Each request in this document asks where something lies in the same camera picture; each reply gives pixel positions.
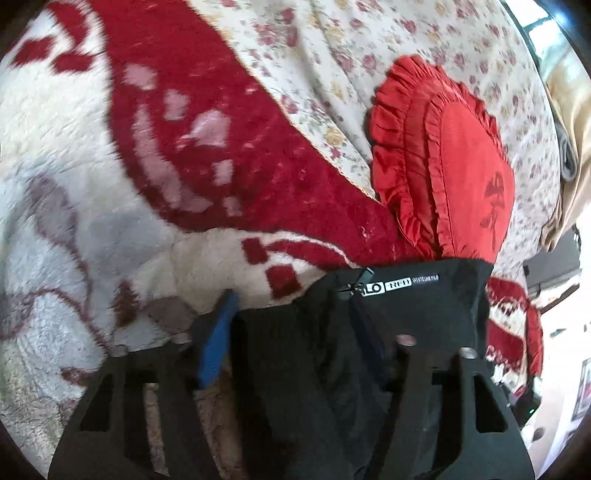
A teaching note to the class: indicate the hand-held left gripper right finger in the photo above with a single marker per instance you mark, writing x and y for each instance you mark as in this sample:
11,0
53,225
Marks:
418,369

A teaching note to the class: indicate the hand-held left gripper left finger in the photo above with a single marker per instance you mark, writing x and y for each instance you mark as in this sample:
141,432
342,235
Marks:
216,339

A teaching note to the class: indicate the black pants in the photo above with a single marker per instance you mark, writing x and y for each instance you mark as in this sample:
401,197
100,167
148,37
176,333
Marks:
300,378

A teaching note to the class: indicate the framed picture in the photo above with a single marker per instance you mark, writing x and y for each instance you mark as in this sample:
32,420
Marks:
582,392

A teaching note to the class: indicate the dark cabinet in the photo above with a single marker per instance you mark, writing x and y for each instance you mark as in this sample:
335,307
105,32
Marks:
551,270

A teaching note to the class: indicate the red heart-shaped frilled pillow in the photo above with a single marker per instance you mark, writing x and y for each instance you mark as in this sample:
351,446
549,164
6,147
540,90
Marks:
452,161

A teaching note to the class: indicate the red and white floral blanket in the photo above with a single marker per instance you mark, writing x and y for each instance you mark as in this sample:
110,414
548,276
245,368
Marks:
69,184

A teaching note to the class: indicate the beige cloth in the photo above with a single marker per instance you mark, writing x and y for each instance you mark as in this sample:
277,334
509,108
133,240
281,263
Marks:
570,120

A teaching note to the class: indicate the floral print quilt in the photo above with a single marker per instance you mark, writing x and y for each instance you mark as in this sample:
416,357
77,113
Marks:
351,41

